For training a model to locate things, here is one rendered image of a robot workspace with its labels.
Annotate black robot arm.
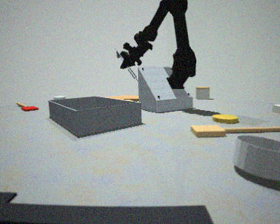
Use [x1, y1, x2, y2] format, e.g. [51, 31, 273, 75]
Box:
[134, 0, 196, 89]

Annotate yellow flat disc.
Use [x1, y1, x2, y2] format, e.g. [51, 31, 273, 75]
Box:
[213, 115, 238, 124]

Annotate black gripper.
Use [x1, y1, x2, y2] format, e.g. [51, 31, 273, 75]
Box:
[120, 47, 144, 69]

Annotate wooden board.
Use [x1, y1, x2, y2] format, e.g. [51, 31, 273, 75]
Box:
[107, 95, 139, 102]

